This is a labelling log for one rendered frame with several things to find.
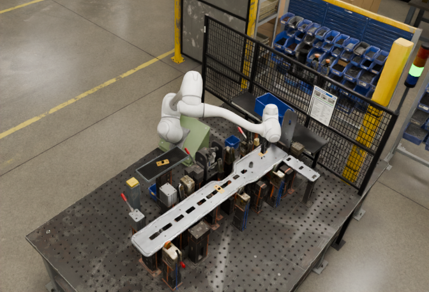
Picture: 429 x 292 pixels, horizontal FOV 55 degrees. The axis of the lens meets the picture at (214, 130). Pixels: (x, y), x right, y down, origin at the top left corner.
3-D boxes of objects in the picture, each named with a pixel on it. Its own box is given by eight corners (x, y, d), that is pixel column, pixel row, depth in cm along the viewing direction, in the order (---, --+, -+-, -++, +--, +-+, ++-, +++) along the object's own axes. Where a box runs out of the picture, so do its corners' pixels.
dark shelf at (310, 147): (312, 156, 324) (313, 153, 322) (230, 102, 370) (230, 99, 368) (327, 144, 336) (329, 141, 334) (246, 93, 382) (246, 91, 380)
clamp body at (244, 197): (240, 234, 301) (245, 204, 279) (228, 223, 308) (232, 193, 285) (248, 227, 307) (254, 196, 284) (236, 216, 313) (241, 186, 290)
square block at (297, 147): (290, 181, 343) (299, 150, 319) (283, 176, 347) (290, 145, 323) (295, 177, 347) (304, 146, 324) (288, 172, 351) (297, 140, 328)
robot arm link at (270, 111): (260, 117, 299) (262, 130, 289) (263, 100, 288) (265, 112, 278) (275, 118, 299) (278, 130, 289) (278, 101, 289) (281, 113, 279)
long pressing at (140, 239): (149, 262, 248) (149, 260, 247) (127, 238, 259) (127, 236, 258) (289, 155, 325) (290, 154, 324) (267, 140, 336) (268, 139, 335)
